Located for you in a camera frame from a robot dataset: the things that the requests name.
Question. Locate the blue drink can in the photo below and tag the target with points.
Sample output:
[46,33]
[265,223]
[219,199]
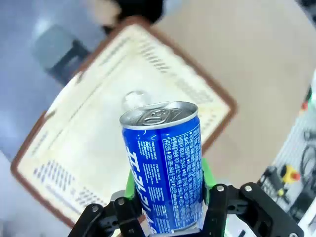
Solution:
[168,160]

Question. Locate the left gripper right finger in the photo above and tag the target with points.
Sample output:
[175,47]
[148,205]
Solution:
[247,212]

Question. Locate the grey slatted bench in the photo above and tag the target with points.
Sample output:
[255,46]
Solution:
[296,138]

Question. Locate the person in black shirt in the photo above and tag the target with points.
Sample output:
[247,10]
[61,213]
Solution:
[138,10]

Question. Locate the yellow emergency stop button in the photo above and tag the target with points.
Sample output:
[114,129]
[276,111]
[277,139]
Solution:
[288,172]

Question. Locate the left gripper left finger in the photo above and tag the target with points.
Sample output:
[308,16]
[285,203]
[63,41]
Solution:
[108,222]

